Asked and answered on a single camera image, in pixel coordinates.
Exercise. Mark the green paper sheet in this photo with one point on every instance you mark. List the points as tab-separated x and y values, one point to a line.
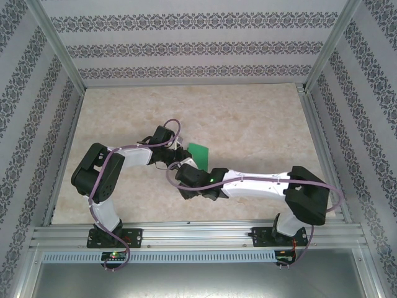
200	153

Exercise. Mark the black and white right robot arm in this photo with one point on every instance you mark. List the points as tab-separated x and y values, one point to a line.
307	201

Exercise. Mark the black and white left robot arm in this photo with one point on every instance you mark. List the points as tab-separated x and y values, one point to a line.
83	180

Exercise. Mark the grey sheet metal panel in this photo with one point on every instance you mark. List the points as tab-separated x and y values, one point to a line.
198	279

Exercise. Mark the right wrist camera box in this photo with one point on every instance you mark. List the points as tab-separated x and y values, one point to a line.
189	162

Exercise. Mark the aluminium mounting rail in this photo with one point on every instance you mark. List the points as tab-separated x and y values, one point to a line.
192	232

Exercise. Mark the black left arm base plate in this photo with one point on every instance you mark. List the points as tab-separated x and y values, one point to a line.
136	237

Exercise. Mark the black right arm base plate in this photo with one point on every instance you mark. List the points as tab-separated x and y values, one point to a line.
260	237

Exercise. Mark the aluminium side rail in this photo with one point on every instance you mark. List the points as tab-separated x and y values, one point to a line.
322	139
69	136

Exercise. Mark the aluminium frame post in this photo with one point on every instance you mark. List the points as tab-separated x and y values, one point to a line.
332	46
62	52

